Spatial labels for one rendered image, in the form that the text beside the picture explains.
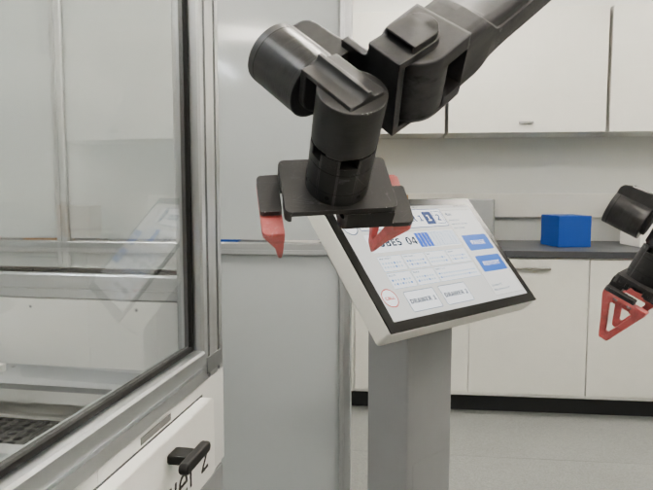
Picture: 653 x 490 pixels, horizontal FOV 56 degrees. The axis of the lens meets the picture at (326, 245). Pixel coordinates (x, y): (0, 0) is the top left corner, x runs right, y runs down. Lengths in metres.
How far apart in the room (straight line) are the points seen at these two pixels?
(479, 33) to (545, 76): 3.28
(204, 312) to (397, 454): 0.68
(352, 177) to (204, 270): 0.42
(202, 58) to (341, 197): 0.43
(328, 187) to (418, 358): 0.89
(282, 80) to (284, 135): 1.59
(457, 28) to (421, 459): 1.09
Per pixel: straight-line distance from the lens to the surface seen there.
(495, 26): 0.58
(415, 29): 0.52
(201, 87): 0.90
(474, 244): 1.50
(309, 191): 0.55
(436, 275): 1.31
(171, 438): 0.79
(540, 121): 3.80
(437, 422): 1.48
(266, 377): 2.21
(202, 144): 0.89
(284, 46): 0.53
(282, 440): 2.27
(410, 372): 1.36
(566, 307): 3.51
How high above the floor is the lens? 1.22
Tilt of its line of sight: 5 degrees down
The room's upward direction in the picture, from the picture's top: straight up
